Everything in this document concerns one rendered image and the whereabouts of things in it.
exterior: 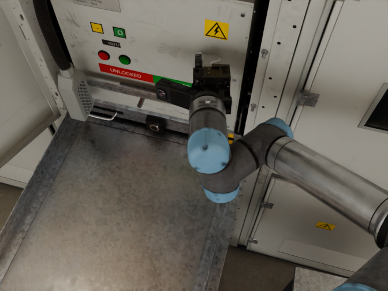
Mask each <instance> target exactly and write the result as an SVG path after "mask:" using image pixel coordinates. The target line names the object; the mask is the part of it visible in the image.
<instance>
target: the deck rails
mask: <svg viewBox="0 0 388 291"><path fill-rule="evenodd" d="M83 123H84V121H80V120H76V119H72V118H71V117H70V114H69V112H68V110H67V112H66V114H65V115H64V117H63V119H62V121H61V123H60V125H59V127H58V128H57V130H56V132H55V133H54V136H53V137H52V139H51V141H50V143H49V144H48V146H47V148H46V150H45V152H44V154H43V155H42V157H41V159H40V161H39V163H38V165H37V166H36V168H35V170H34V171H33V173H32V175H31V177H30V179H29V181H28V182H27V184H26V186H25V188H24V190H23V192H22V193H21V195H20V197H19V198H18V201H17V203H16V204H15V206H14V208H13V209H12V211H11V213H10V215H9V217H8V219H7V221H6V222H5V224H4V226H3V228H2V230H1V231H0V284H1V283H2V281H3V279H4V277H5V275H6V273H7V271H8V269H9V267H10V265H11V263H12V261H13V259H14V257H15V255H16V253H17V251H18V249H19V247H20V246H21V244H22V242H23V240H24V238H25V236H26V234H27V232H28V230H29V228H30V227H31V225H32V223H33V220H34V219H35V217H36V214H37V213H38V211H39V209H40V207H41V205H42V203H43V201H44V199H45V197H46V195H47V193H48V191H49V190H50V188H51V186H52V184H53V182H54V180H55V178H56V176H57V174H58V172H59V170H60V168H61V166H62V164H63V162H64V160H65V158H66V156H67V154H68V152H69V151H70V149H71V147H72V145H73V143H74V141H75V139H76V137H77V135H78V133H79V131H80V129H81V127H82V125H83ZM228 206H229V202H226V203H216V202H215V204H214V208H213V211H212V215H211V219H210V223H209V226H208V230H207V234H206V237H205V241H204V244H203V248H202V252H201V255H200V259H199V263H198V266H197V270H196V274H195V277H194V280H193V284H192V289H191V291H207V288H208V283H209V280H210V276H211V272H212V268H213V265H214V260H215V256H216V253H217V249H218V244H219V241H220V237H221V233H222V229H223V224H224V221H225V217H226V213H227V209H228Z"/></svg>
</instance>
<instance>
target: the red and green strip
mask: <svg viewBox="0 0 388 291"><path fill-rule="evenodd" d="M98 64H99V67H100V71H101V72H106V73H111V74H116V75H119V76H124V77H129V78H132V79H137V80H142V81H147V82H151V83H157V82H158V81H159V80H160V79H161V78H164V79H167V80H171V81H174V82H176V83H180V84H183V85H186V86H189V87H192V83H187V82H184V81H179V80H174V79H169V78H166V77H161V76H156V75H153V74H148V73H143V72H137V71H134V70H129V69H124V68H119V67H116V66H111V65H106V64H101V63H98Z"/></svg>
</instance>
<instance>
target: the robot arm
mask: <svg viewBox="0 0 388 291"><path fill-rule="evenodd" d="M218 61H220V58H219V57H218V56H214V55H205V54H203V53H202V52H198V53H196V54H195V68H193V83H192V87H189V86H186V85H183V84H180V83H176V82H174V81H171V80H167V79H164V78H161V79H160V80H159V81H158V82H157V83H155V89H156V97H157V99H159V100H162V101H165V102H167V103H171V104H173V105H176V106H179V107H182V108H184V109H187V110H189V131H188V145H187V152H188V159H189V163H190V164H191V166H192V167H194V168H195V169H196V170H197V172H198V174H199V177H200V183H201V186H202V187H203V189H204V191H205V194H206V196H207V197H208V199H210V200H211V201H213V202H216V203H226V202H229V201H231V200H233V199H234V198H235V197H236V196H237V194H238V192H239V186H240V183H239V182H240V181H241V180H243V179H244V178H245V177H247V176H249V175H250V174H251V173H253V172H254V171H255V170H257V169H258V168H260V167H261V166H263V165H266V166H268V167H269V168H271V169H272V170H274V171H275V172H277V173H278V174H280V175H281V176H283V177H284V178H286V179H287V180H289V181H290V182H292V183H294V184H295V185H297V186H298V187H299V188H301V189H302V190H304V191H306V192H307V193H309V194H310V195H311V196H313V197H314V198H316V199H318V200H319V201H320V202H322V203H323V204H325V205H327V206H328V207H330V208H331V209H333V210H334V211H336V212H337V213H339V214H340V215H342V216H343V217H345V218H346V219H348V220H349V221H351V222H352V223H354V224H355V225H357V226H358V227H360V228H361V229H363V230H365V231H366V232H367V233H369V234H370V235H372V236H373V237H374V240H375V244H376V246H377V247H378V248H380V251H379V252H377V253H376V254H375V255H374V256H373V257H372V258H371V259H370V260H369V261H368V262H366V263H365V264H364V265H363V266H362V267H361V268H359V269H358V270H357V271H356V272H355V273H354V274H353V275H352V276H351V277H350V278H348V279H347V280H346V281H345V282H344V283H343V284H342V285H340V286H337V287H336V288H335V289H334V290H333V291H388V191H387V190H385V189H383V188H381V187H380V186H378V185H376V184H374V183H373V182H371V181H368V180H367V179H365V178H363V177H362V176H360V175H358V174H356V173H354V172H352V171H350V170H349V169H347V168H345V167H343V166H341V165H339V164H338V163H336V162H334V161H332V160H331V159H329V158H327V157H325V156H323V155H321V154H320V153H318V152H316V151H314V150H312V149H310V148H309V147H307V146H305V145H303V144H301V143H299V142H298V141H296V140H294V136H293V132H292V130H291V128H290V127H289V125H287V124H285V121H284V120H282V119H280V118H277V117H273V118H270V119H269V120H267V121H265V122H263V123H261V124H259V125H257V126H256V128H255V129H253V130H251V131H250V132H248V133H247V134H246V135H244V136H243V137H241V138H239V139H238V140H236V141H235V142H233V143H232V144H231V145H229V140H228V136H227V123H226V114H231V109H232V97H231V96H230V80H231V75H230V65H229V64H212V63H214V62H218ZM202 63H203V65H202ZM211 64H212V67H211Z"/></svg>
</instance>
